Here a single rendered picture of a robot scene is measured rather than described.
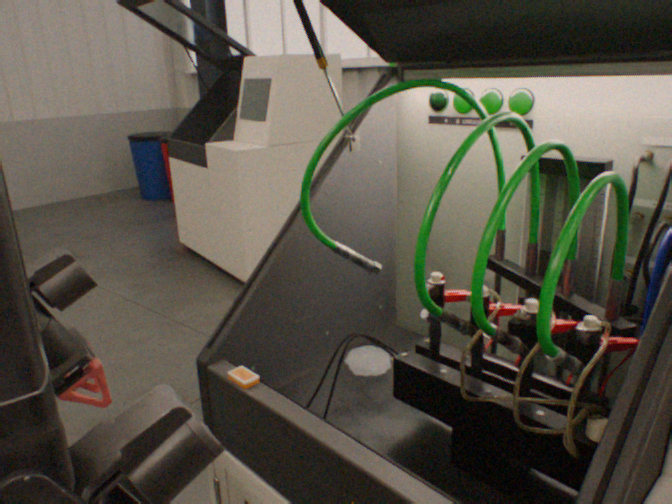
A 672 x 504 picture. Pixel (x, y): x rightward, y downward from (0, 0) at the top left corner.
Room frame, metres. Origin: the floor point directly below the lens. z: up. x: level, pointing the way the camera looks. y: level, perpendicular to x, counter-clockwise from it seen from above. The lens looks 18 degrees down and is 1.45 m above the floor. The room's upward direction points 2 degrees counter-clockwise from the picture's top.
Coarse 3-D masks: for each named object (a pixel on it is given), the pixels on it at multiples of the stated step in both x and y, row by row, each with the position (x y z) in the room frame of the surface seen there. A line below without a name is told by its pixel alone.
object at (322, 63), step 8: (296, 0) 1.04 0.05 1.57; (296, 8) 1.05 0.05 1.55; (304, 8) 1.05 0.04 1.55; (304, 16) 1.05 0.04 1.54; (304, 24) 1.06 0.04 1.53; (304, 32) 1.06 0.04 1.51; (312, 32) 1.06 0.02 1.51; (312, 40) 1.06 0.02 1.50; (312, 48) 1.07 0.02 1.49; (320, 48) 1.07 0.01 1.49; (320, 56) 1.07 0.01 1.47; (320, 64) 1.07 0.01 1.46; (328, 72) 1.09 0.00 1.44; (328, 80) 1.09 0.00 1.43; (336, 96) 1.10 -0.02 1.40; (336, 104) 1.10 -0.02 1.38; (352, 136) 1.12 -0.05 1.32; (352, 144) 1.12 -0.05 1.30
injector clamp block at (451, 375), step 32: (416, 352) 0.85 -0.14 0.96; (448, 352) 0.82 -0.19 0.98; (416, 384) 0.77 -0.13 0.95; (448, 384) 0.73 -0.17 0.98; (480, 384) 0.72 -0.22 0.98; (512, 384) 0.72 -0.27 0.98; (448, 416) 0.73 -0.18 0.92; (480, 416) 0.69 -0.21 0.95; (512, 416) 0.65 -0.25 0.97; (544, 416) 0.64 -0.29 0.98; (608, 416) 0.63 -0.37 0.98; (480, 448) 0.69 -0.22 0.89; (512, 448) 0.65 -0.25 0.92; (544, 448) 0.62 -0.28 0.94; (576, 448) 0.59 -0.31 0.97; (480, 480) 0.68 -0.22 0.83; (512, 480) 0.66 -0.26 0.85; (576, 480) 0.58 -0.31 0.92
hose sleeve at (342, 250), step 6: (336, 246) 0.83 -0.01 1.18; (342, 246) 0.83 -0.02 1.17; (336, 252) 0.83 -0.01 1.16; (342, 252) 0.83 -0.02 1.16; (348, 252) 0.83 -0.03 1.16; (354, 252) 0.84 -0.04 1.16; (348, 258) 0.84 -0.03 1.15; (354, 258) 0.84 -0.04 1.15; (360, 258) 0.84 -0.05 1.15; (366, 258) 0.85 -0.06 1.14; (360, 264) 0.84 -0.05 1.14; (366, 264) 0.84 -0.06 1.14; (372, 264) 0.85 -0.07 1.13
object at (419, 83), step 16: (416, 80) 0.88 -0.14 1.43; (432, 80) 0.89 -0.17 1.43; (384, 96) 0.86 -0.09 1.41; (464, 96) 0.91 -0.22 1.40; (352, 112) 0.84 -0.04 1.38; (480, 112) 0.92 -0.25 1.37; (336, 128) 0.83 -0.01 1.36; (320, 144) 0.82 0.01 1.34; (496, 144) 0.93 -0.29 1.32; (496, 160) 0.94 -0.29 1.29; (304, 176) 0.82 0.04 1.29; (304, 192) 0.81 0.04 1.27; (304, 208) 0.81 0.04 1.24; (320, 240) 0.82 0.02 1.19
